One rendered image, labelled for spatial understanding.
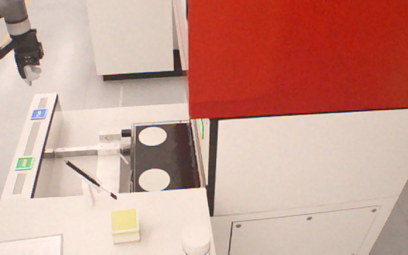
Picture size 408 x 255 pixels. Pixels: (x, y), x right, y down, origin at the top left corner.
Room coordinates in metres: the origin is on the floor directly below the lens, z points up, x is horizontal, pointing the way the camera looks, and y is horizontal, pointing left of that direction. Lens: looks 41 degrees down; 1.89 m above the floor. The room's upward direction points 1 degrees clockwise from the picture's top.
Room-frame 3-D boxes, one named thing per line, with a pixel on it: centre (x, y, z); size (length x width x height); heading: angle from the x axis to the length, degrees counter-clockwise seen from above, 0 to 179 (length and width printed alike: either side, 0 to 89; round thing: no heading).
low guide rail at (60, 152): (1.11, 0.31, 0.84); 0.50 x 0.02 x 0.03; 98
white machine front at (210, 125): (1.22, 0.04, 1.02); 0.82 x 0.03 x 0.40; 8
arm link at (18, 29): (1.15, 0.61, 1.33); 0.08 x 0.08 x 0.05
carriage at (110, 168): (0.97, 0.33, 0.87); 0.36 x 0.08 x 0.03; 8
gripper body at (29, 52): (1.15, 0.60, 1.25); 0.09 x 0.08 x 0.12; 98
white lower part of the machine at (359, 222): (1.27, -0.30, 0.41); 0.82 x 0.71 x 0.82; 8
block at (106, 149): (1.05, 0.34, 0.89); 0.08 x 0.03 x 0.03; 98
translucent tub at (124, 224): (0.64, 0.20, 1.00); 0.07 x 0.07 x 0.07; 12
